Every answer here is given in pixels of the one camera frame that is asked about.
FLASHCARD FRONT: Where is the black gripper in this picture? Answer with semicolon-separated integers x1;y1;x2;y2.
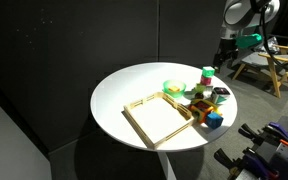
213;39;238;70

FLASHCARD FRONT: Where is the patterned picture cube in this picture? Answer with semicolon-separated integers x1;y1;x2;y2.
211;87;231;104

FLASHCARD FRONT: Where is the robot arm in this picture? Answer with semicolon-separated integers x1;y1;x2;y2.
213;0;281;70

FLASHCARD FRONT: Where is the yellow-green flat block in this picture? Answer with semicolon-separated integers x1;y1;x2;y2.
195;84;213;93

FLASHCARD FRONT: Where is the green bowl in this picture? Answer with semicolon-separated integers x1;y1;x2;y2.
163;80;186;98

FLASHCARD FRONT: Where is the blue block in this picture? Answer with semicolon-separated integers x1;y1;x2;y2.
206;113;223;129

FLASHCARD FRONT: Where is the wooden tray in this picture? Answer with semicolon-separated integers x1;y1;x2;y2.
124;92;196;150

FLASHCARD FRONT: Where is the green cube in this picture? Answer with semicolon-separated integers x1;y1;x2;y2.
202;66;215;78

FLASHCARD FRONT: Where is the pink cube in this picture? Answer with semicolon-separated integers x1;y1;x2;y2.
200;76;212;85

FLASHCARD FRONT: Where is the yellow banana toy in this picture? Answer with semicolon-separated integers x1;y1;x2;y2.
191;99;222;115

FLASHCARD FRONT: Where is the wooden chair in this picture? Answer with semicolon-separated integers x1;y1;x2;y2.
233;44;288;98

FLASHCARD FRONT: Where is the clamp with orange tip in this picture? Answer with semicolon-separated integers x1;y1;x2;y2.
238;122;288;146

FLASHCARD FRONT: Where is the white round table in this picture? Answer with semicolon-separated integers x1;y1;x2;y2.
90;62;237;180

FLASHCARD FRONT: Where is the perforated metal plate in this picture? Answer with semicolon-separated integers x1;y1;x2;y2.
251;116;288;180

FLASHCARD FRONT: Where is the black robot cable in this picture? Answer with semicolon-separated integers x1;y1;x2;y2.
249;0;288;76

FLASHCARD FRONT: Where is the purple handled clamp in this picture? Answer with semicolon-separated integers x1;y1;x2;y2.
214;148;280;180

